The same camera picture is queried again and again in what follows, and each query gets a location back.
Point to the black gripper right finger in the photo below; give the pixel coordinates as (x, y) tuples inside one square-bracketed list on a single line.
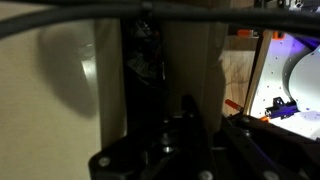
[(266, 150)]

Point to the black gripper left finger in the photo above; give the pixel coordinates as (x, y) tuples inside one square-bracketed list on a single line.
[(156, 153)]

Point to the blue snack cardboard box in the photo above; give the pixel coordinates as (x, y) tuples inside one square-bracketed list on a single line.
[(186, 66)]

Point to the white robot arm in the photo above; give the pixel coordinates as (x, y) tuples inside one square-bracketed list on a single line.
[(306, 80)]

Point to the orange clamp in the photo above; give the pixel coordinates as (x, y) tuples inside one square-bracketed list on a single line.
[(246, 33), (233, 105)]

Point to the light wooden board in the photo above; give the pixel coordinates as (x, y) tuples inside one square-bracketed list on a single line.
[(256, 73)]

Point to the dark foil snack packet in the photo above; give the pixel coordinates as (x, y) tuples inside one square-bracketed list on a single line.
[(145, 60)]

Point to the dark blue bracket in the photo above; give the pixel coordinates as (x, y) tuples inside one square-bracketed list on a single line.
[(281, 108)]

